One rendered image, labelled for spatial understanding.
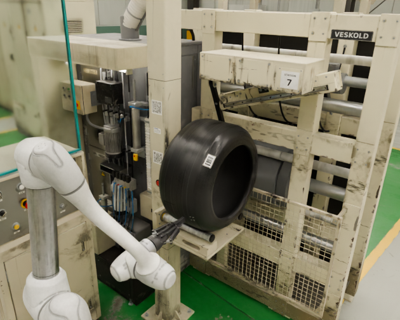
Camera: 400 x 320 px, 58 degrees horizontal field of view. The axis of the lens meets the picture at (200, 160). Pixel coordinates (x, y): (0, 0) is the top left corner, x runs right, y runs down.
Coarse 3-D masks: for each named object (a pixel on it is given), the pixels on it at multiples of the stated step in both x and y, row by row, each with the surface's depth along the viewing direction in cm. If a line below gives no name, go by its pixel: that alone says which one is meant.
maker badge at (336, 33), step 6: (336, 30) 181; (342, 30) 179; (348, 30) 177; (354, 30) 176; (360, 30) 174; (336, 36) 181; (342, 36) 180; (348, 36) 178; (354, 36) 176; (360, 36) 175; (366, 36) 173; (372, 36) 172
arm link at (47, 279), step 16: (32, 144) 126; (16, 160) 132; (32, 176) 128; (32, 192) 132; (48, 192) 134; (32, 208) 134; (48, 208) 136; (32, 224) 136; (48, 224) 137; (32, 240) 138; (48, 240) 139; (32, 256) 140; (48, 256) 140; (32, 272) 143; (48, 272) 142; (64, 272) 149; (32, 288) 140; (48, 288) 141; (64, 288) 146; (32, 304) 141
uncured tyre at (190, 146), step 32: (192, 128) 180; (224, 128) 176; (192, 160) 168; (224, 160) 220; (256, 160) 200; (160, 192) 181; (192, 192) 167; (224, 192) 218; (192, 224) 180; (224, 224) 190
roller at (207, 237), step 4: (164, 216) 204; (168, 216) 204; (164, 220) 205; (168, 220) 202; (172, 220) 201; (184, 224) 197; (180, 228) 199; (184, 228) 196; (188, 228) 195; (192, 228) 194; (196, 228) 193; (192, 232) 193; (196, 232) 192; (200, 232) 190; (204, 232) 190; (208, 232) 189; (200, 236) 190; (204, 236) 188; (208, 236) 187; (212, 236) 187; (208, 240) 187; (212, 240) 188
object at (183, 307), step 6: (180, 306) 262; (186, 306) 262; (144, 312) 256; (150, 312) 256; (180, 312) 256; (186, 312) 256; (192, 312) 257; (144, 318) 251; (150, 318) 251; (156, 318) 251; (162, 318) 250; (174, 318) 251; (186, 318) 252
